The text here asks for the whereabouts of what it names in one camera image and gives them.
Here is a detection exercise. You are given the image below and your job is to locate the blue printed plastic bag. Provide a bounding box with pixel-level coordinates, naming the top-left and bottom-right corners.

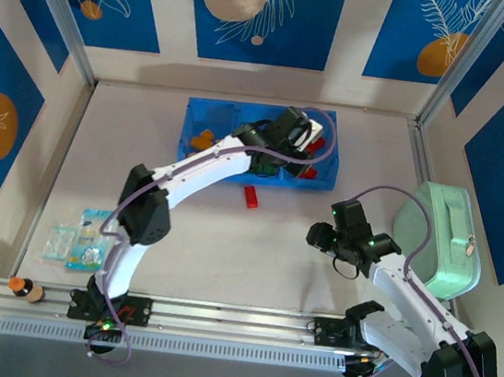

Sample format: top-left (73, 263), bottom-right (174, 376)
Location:
top-left (64, 205), bottom-right (120, 276)

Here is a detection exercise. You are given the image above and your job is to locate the mint green zipper case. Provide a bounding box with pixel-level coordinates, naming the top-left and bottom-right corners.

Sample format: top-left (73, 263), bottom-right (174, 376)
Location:
top-left (382, 177), bottom-right (493, 306)

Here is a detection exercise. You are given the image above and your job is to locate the aluminium frame post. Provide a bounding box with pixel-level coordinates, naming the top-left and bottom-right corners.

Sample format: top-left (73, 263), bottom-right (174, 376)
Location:
top-left (4, 0), bottom-right (110, 88)
top-left (416, 0), bottom-right (504, 137)

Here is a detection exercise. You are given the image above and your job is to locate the small bottle with orange cap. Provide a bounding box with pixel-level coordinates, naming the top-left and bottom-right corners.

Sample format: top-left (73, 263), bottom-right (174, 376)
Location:
top-left (6, 275), bottom-right (47, 305)

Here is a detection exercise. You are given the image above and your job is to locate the grey slotted cable duct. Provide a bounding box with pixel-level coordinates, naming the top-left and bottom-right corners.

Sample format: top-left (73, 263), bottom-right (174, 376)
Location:
top-left (0, 309), bottom-right (350, 377)

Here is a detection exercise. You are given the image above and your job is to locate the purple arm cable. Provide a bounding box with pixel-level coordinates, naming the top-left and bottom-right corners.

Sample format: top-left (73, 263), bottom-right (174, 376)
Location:
top-left (329, 180), bottom-right (504, 377)
top-left (83, 81), bottom-right (340, 377)

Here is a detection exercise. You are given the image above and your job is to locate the green lego brick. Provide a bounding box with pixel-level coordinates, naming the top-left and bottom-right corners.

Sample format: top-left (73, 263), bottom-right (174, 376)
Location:
top-left (253, 161), bottom-right (279, 179)

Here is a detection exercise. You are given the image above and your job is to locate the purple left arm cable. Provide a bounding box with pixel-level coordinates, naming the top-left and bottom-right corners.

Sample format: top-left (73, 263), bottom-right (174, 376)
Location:
top-left (83, 81), bottom-right (340, 377)

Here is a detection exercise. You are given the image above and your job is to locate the large red lego brick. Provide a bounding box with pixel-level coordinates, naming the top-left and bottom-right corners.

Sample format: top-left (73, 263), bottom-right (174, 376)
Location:
top-left (240, 184), bottom-right (263, 210)

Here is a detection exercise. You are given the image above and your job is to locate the blue three-compartment plastic container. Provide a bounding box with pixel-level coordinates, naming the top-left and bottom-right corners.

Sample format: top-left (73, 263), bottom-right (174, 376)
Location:
top-left (171, 89), bottom-right (347, 199)

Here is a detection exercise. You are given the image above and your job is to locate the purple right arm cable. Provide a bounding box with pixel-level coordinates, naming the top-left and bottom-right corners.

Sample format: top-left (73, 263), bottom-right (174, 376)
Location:
top-left (329, 180), bottom-right (504, 377)

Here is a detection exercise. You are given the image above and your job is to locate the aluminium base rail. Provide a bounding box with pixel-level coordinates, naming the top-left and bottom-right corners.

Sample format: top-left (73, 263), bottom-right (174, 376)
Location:
top-left (0, 274), bottom-right (480, 377)

